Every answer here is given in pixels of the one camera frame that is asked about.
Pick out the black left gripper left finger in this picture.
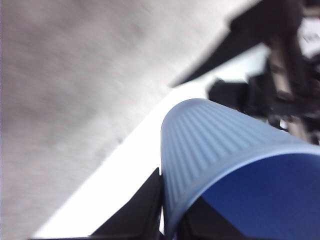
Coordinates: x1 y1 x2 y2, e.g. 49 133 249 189
30 168 162 240

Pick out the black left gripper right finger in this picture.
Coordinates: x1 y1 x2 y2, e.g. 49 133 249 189
178 196 255 240

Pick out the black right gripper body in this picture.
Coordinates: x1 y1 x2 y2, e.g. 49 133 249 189
209 0 320 144

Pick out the blue ribbed cup front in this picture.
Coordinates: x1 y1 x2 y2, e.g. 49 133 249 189
160 98 320 240

